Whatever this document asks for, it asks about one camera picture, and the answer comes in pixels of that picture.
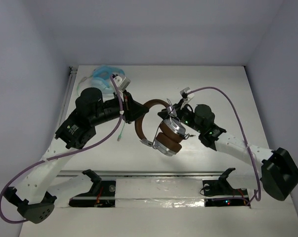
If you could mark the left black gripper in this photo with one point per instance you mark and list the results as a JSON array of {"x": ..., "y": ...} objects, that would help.
[{"x": 128, "y": 106}]

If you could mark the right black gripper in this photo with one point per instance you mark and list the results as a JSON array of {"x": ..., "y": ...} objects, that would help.
[{"x": 179, "y": 110}]

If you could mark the brown silver headphones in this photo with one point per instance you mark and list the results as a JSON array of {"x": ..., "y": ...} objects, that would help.
[{"x": 169, "y": 135}]

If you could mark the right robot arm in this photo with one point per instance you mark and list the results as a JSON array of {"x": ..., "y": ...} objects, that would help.
[{"x": 274, "y": 171}]

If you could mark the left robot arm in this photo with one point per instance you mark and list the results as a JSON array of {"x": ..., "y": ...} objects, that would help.
[{"x": 90, "y": 124}]

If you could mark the light blue headphones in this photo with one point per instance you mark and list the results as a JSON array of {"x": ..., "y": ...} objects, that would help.
[{"x": 101, "y": 78}]

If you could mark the white foil covered block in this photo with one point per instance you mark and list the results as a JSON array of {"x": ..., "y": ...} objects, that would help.
[{"x": 159, "y": 193}]

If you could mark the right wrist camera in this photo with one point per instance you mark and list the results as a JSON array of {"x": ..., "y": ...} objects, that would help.
[{"x": 187, "y": 94}]

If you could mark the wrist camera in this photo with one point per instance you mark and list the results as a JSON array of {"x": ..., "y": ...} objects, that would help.
[
  {"x": 121, "y": 81},
  {"x": 187, "y": 94}
]

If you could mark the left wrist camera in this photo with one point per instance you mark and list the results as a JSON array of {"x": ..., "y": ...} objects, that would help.
[{"x": 121, "y": 81}]

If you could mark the aluminium rail front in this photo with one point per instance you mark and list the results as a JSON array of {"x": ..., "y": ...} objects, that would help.
[{"x": 129, "y": 174}]

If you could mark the aluminium rail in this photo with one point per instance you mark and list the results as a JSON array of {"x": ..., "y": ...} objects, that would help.
[
  {"x": 129, "y": 174},
  {"x": 61, "y": 116}
]

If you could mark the aluminium rail left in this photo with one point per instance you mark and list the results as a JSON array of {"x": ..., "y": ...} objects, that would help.
[{"x": 61, "y": 116}]

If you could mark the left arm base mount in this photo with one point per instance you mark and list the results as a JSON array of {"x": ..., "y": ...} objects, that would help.
[{"x": 101, "y": 193}]

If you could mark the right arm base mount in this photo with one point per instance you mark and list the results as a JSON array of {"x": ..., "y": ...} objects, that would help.
[{"x": 219, "y": 193}]

